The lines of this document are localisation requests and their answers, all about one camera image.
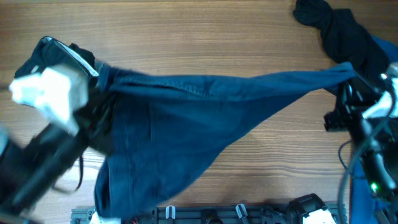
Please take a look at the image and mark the dark blue shorts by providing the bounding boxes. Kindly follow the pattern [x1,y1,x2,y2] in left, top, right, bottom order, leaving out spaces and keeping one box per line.
[94,63,354,220]

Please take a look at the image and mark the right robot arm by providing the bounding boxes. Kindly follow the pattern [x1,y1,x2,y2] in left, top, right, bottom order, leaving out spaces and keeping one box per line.
[285,78,397,223]

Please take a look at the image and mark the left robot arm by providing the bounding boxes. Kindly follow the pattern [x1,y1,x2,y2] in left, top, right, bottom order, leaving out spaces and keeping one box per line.
[1,87,119,223]

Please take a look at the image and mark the folded light denim jeans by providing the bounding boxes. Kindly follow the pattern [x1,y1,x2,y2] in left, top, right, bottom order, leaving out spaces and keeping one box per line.
[94,59,106,73]

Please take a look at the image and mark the crumpled black garment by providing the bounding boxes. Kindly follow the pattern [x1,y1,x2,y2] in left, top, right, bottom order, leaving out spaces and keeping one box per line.
[293,0,391,88]

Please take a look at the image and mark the folded black garment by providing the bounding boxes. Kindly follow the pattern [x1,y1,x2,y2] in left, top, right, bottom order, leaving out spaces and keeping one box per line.
[14,36,99,90]

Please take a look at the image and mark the bright blue cloth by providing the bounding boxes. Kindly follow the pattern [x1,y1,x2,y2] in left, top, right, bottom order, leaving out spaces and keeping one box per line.
[349,36,397,224]

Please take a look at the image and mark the left black cable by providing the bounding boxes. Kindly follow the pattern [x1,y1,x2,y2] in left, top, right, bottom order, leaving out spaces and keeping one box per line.
[51,154,85,194]

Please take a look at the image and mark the black cable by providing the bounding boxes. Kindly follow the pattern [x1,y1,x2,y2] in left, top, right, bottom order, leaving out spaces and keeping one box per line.
[337,93,398,224]
[51,154,85,194]

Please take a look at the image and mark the right black cable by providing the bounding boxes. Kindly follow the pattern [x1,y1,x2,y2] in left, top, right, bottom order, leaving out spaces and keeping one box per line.
[337,93,398,224]

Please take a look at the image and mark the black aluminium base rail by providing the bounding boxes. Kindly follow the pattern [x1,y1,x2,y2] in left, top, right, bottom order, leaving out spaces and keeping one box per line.
[70,203,348,224]

